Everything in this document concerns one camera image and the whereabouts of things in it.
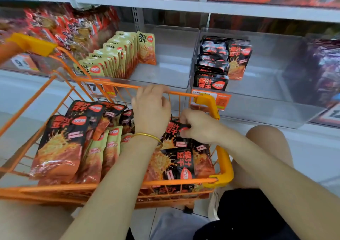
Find person's right hand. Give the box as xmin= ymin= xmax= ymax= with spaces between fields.
xmin=179 ymin=109 xmax=225 ymax=145

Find person's left hand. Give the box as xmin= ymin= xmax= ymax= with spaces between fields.
xmin=131 ymin=84 xmax=172 ymax=140

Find row of black orange snacks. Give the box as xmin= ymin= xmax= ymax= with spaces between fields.
xmin=193 ymin=35 xmax=230 ymax=92

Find yellow orange snack packet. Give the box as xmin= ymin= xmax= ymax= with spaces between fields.
xmin=137 ymin=31 xmax=158 ymax=66

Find row of yellow orange snacks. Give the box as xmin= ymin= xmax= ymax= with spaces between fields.
xmin=77 ymin=31 xmax=139 ymax=80

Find black flame print snack packet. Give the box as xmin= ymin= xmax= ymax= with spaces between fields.
xmin=228 ymin=38 xmax=251 ymax=47
xmin=227 ymin=44 xmax=254 ymax=81

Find pile of black orange snacks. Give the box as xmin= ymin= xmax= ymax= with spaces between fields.
xmin=29 ymin=100 xmax=216 ymax=195

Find orange shopping cart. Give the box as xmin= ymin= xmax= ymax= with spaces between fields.
xmin=0 ymin=33 xmax=234 ymax=208

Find person's right forearm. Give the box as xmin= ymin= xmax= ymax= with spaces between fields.
xmin=214 ymin=127 xmax=340 ymax=240

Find person's left forearm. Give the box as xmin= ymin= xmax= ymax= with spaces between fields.
xmin=61 ymin=135 xmax=163 ymax=240

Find person's right leg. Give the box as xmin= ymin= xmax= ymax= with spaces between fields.
xmin=228 ymin=125 xmax=294 ymax=191

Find person's leg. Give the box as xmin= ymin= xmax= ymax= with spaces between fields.
xmin=228 ymin=125 xmax=294 ymax=191
xmin=0 ymin=197 xmax=75 ymax=240

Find orange blue shelf price tag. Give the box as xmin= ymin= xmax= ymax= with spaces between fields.
xmin=318 ymin=103 xmax=340 ymax=126

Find person's left leg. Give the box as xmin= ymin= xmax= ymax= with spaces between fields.
xmin=0 ymin=197 xmax=75 ymax=240

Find black shorts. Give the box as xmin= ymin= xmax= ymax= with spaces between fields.
xmin=125 ymin=188 xmax=301 ymax=240

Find pile of red tan packets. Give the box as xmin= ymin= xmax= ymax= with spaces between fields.
xmin=24 ymin=4 xmax=120 ymax=63

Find gold bracelet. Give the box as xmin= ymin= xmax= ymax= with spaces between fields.
xmin=132 ymin=132 xmax=164 ymax=145

